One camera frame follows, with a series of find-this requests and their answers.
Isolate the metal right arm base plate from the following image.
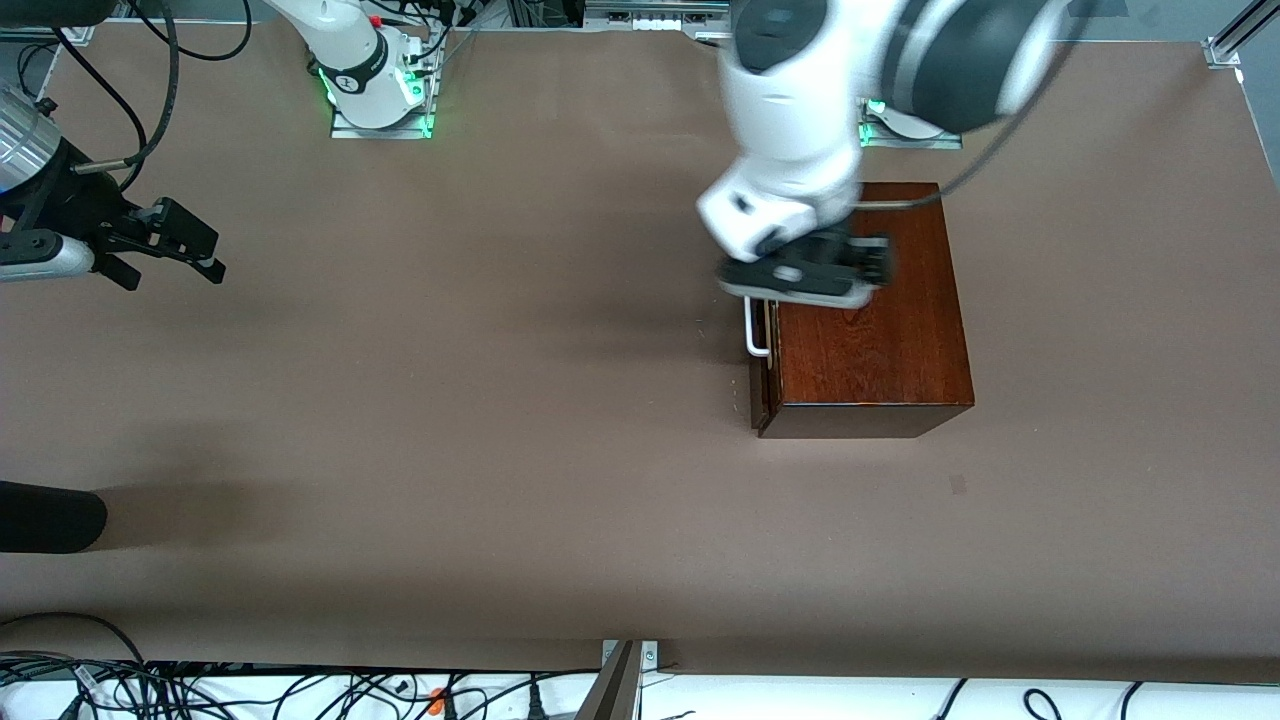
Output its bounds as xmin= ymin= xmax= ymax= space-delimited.
xmin=330 ymin=40 xmax=435 ymax=141

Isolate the aluminium frame profile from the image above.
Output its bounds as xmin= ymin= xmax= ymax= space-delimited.
xmin=1205 ymin=0 xmax=1280 ymax=69
xmin=0 ymin=22 xmax=101 ymax=46

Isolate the dark brown wooden cabinet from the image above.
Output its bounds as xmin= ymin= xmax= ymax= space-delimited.
xmin=750 ymin=182 xmax=976 ymax=439

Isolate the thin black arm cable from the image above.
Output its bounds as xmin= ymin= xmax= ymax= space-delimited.
xmin=50 ymin=28 xmax=141 ymax=191

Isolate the light wood drawer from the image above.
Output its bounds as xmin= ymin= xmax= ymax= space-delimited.
xmin=750 ymin=300 xmax=779 ymax=433

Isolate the black cylinder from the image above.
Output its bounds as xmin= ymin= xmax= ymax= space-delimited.
xmin=0 ymin=480 xmax=108 ymax=554

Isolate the white power strip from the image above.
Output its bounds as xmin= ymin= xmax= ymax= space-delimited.
xmin=585 ymin=0 xmax=731 ymax=31

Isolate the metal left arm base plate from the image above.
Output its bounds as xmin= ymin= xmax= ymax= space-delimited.
xmin=860 ymin=100 xmax=964 ymax=151

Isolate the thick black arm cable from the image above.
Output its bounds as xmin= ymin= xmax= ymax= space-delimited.
xmin=75 ymin=0 xmax=179 ymax=173

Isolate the looping black cable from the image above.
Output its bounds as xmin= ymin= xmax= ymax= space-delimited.
xmin=130 ymin=0 xmax=253 ymax=61

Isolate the arched black cable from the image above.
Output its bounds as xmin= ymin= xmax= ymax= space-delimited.
xmin=0 ymin=612 xmax=149 ymax=669

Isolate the aluminium table bracket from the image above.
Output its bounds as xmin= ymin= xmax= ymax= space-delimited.
xmin=575 ymin=640 xmax=661 ymax=720

